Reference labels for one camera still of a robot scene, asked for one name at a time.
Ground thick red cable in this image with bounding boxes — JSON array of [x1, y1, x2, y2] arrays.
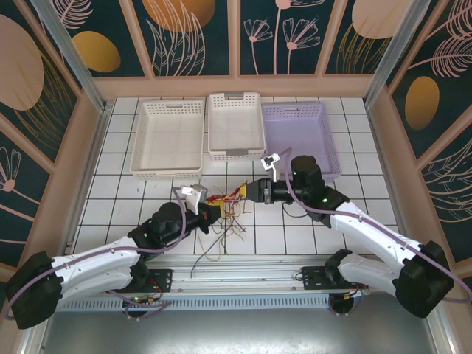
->
[[206, 190, 240, 208]]

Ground thin yellow cable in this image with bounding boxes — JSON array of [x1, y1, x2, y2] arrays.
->
[[198, 235, 226, 263]]

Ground thin black cable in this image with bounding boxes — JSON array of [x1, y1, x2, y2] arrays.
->
[[191, 228, 228, 276]]

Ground white basket with grey handles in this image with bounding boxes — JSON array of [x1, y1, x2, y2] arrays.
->
[[207, 90, 267, 163]]

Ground purple perforated plastic basket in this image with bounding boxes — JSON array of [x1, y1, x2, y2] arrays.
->
[[260, 103, 339, 184]]

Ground white perforated plastic basket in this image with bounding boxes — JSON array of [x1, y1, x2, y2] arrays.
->
[[129, 98, 207, 181]]

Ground grey metal sheet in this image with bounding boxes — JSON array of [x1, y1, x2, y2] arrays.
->
[[21, 309, 454, 354]]

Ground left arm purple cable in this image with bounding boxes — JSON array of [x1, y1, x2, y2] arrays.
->
[[5, 186, 185, 327]]

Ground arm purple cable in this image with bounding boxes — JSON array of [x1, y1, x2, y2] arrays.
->
[[274, 147, 472, 305], [5, 186, 185, 327]]

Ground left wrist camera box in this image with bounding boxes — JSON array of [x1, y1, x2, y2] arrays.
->
[[179, 184, 209, 215]]

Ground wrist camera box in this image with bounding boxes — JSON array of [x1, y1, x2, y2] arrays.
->
[[179, 184, 209, 215], [260, 149, 292, 184]]

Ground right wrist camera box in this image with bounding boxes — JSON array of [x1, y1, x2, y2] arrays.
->
[[260, 149, 292, 184]]

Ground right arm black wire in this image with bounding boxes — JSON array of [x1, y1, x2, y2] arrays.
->
[[282, 201, 309, 219]]

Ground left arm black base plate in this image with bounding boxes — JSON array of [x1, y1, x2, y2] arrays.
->
[[145, 268, 174, 294]]

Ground aluminium frame rail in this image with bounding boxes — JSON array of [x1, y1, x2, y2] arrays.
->
[[35, 256, 442, 296]]

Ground aluminium side rail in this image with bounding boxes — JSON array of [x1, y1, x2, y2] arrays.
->
[[364, 103, 421, 261], [55, 105, 114, 268]]

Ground slotted grey cable duct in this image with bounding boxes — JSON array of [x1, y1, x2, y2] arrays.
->
[[49, 296, 333, 313]]

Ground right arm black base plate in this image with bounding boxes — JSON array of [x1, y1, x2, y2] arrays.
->
[[301, 265, 335, 292]]

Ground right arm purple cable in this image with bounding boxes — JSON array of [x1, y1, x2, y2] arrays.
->
[[274, 147, 472, 305]]

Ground aluminium corner post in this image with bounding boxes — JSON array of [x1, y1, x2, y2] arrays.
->
[[363, 0, 431, 108], [29, 0, 114, 112]]

